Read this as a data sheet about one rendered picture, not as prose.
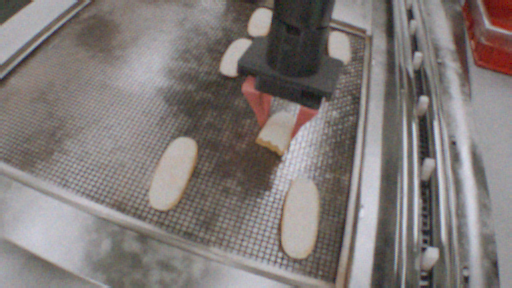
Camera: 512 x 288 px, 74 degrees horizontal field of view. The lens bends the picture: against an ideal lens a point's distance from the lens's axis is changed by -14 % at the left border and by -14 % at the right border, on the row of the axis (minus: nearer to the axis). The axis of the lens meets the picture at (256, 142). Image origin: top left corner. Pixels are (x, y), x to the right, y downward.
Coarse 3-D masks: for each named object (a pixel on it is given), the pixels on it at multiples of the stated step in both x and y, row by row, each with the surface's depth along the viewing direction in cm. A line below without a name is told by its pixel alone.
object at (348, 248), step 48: (144, 0) 64; (192, 0) 67; (144, 48) 55; (192, 48) 57; (48, 96) 46; (144, 96) 48; (240, 96) 51; (48, 144) 40; (144, 144) 43; (336, 144) 48; (48, 192) 36; (96, 192) 38; (240, 192) 41; (192, 240) 36
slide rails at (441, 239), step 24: (408, 48) 73; (408, 72) 67; (432, 72) 68; (408, 96) 62; (432, 96) 62; (408, 120) 58; (432, 120) 58; (408, 144) 54; (432, 144) 54; (408, 168) 51; (408, 192) 48; (432, 192) 48; (408, 216) 46; (432, 216) 46; (408, 240) 43; (408, 264) 41
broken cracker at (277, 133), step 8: (280, 112) 49; (272, 120) 48; (280, 120) 48; (288, 120) 48; (264, 128) 47; (272, 128) 46; (280, 128) 47; (288, 128) 47; (264, 136) 45; (272, 136) 46; (280, 136) 46; (288, 136) 46; (264, 144) 45; (272, 144) 45; (280, 144) 45; (288, 144) 46; (280, 152) 45
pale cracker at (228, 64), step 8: (240, 40) 58; (248, 40) 59; (232, 48) 57; (240, 48) 57; (224, 56) 55; (232, 56) 55; (224, 64) 54; (232, 64) 54; (224, 72) 53; (232, 72) 53
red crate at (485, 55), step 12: (468, 24) 87; (492, 24) 90; (504, 24) 91; (468, 36) 83; (480, 48) 74; (492, 48) 71; (480, 60) 74; (492, 60) 73; (504, 60) 72; (504, 72) 73
